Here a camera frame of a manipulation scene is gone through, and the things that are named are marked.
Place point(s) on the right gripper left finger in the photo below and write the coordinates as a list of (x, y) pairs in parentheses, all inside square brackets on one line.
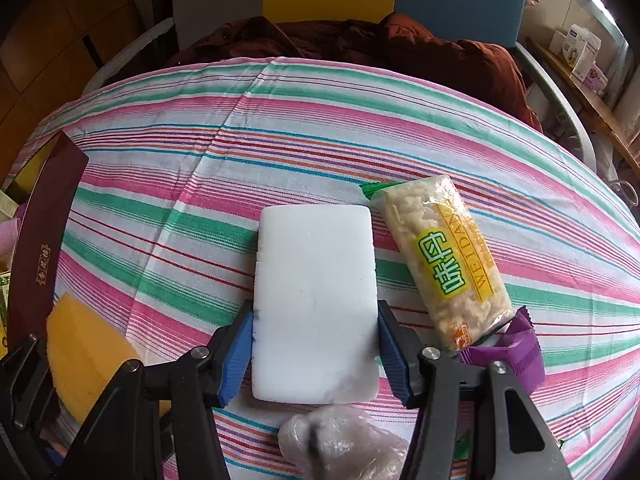
[(205, 378)]

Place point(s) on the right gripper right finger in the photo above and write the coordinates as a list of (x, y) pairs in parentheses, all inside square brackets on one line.
[(509, 438)]

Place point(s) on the yellow sponge block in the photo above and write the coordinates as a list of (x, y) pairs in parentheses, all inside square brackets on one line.
[(84, 352)]

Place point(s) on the clear plastic bag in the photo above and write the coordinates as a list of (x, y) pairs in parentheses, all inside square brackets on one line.
[(341, 442)]

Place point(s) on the white foam block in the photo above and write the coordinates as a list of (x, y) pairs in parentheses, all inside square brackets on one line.
[(315, 329)]

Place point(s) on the rice cracker snack pack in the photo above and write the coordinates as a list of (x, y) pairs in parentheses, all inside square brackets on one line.
[(447, 256)]

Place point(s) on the striped bed sheet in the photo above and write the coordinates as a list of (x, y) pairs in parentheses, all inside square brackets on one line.
[(163, 229)]

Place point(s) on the gold metal tin box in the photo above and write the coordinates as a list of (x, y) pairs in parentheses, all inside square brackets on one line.
[(44, 190)]

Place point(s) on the wooden side shelf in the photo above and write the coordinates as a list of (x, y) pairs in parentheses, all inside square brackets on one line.
[(599, 117)]

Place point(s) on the wooden wardrobe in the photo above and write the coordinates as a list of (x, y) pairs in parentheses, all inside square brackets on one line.
[(50, 49)]

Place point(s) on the white boxes on shelf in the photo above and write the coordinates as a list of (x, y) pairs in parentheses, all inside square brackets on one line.
[(578, 49)]

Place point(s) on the dark red blanket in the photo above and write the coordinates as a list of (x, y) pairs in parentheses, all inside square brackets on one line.
[(486, 72)]

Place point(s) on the white bed rail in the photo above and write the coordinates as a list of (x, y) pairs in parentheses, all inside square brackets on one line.
[(580, 143)]

